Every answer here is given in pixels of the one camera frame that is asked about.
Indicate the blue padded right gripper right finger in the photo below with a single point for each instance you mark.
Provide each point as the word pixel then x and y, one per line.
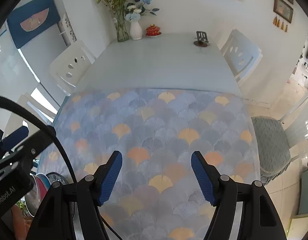
pixel 220 191

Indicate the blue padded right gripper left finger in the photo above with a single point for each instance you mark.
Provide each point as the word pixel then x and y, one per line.
pixel 92 192

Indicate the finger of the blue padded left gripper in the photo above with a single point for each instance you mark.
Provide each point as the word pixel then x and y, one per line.
pixel 14 138

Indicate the pink steel bowl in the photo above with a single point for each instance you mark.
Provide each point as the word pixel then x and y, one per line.
pixel 32 198

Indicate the large blue floral plate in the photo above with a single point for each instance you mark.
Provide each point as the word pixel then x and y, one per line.
pixel 54 176

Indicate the operator hand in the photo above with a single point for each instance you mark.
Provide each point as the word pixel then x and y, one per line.
pixel 19 226

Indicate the white chair near left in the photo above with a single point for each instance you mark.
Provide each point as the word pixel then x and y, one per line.
pixel 28 112

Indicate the white chair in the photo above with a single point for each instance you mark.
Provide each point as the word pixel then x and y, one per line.
pixel 28 112
pixel 71 65
pixel 242 56

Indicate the ginkgo pattern table mat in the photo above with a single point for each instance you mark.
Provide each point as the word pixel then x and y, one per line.
pixel 156 195

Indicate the green cushioned chair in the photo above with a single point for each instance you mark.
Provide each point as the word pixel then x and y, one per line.
pixel 273 147

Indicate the white refrigerator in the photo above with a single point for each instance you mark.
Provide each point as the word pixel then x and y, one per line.
pixel 26 70

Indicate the white chair far left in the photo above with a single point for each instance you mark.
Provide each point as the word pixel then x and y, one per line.
pixel 71 65

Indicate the blue fridge cover cloth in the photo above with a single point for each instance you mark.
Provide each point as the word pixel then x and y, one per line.
pixel 31 19

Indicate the white chair far right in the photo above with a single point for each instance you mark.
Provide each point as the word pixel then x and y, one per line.
pixel 242 56

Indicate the black phone stand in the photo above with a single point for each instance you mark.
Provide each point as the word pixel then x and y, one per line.
pixel 201 39

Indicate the red lidded tea cup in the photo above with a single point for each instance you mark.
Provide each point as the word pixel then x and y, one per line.
pixel 153 31

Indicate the yellow hanging tassels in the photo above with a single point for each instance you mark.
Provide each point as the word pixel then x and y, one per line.
pixel 280 24

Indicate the glass vase with green stems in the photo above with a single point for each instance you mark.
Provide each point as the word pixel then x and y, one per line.
pixel 117 11

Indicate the white ribbed vase with flowers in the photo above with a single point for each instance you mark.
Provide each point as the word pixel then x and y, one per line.
pixel 134 11

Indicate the framed wall picture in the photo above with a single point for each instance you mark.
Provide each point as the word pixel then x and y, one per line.
pixel 284 10

